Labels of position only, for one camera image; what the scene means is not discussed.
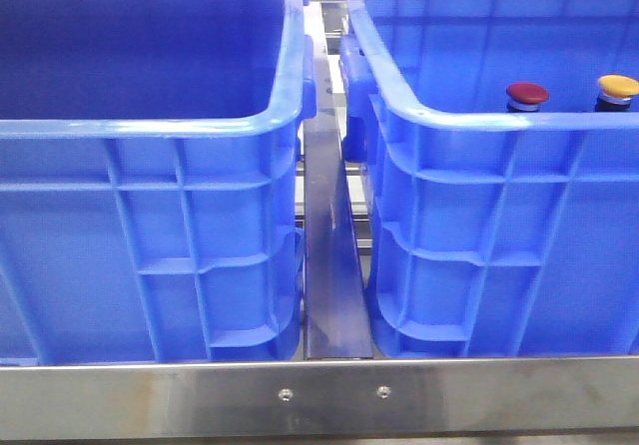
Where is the red mushroom push button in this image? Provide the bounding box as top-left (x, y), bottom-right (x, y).
top-left (505, 82), bottom-right (550, 113)

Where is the right blue plastic bin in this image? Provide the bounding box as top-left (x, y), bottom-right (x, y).
top-left (342, 0), bottom-right (638, 357)

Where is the left blue plastic bin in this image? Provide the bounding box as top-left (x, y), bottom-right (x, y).
top-left (1, 0), bottom-right (317, 366)

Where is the yellow mushroom push button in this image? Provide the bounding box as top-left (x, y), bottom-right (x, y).
top-left (594, 74), bottom-right (639, 112)

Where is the steel front rail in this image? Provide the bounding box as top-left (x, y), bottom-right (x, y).
top-left (1, 356), bottom-right (638, 441)

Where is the steel divider rail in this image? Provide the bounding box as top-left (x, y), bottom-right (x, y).
top-left (304, 2), bottom-right (374, 360)

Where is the blue plastic bin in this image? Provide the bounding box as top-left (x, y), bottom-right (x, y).
top-left (342, 0), bottom-right (638, 357)
top-left (1, 0), bottom-right (317, 366)

